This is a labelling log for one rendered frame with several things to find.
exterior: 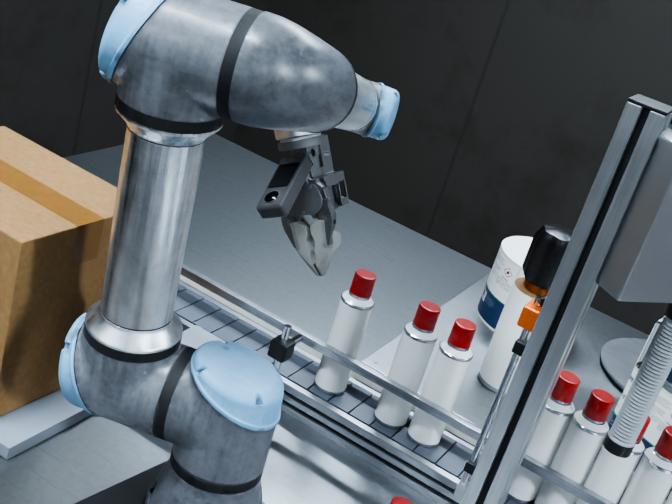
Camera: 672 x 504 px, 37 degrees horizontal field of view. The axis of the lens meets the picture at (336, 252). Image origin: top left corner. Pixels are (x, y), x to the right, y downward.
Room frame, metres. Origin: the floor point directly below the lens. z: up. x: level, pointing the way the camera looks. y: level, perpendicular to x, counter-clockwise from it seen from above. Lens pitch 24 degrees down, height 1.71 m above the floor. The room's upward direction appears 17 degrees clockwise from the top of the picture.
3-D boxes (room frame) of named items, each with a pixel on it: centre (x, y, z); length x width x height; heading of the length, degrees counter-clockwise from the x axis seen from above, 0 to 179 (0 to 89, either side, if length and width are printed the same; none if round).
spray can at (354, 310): (1.37, -0.05, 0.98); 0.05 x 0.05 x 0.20
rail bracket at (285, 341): (1.33, 0.03, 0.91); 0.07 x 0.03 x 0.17; 156
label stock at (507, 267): (1.82, -0.40, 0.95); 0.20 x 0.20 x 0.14
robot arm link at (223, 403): (1.02, 0.07, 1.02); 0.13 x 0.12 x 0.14; 83
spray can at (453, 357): (1.31, -0.21, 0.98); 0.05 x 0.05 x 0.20
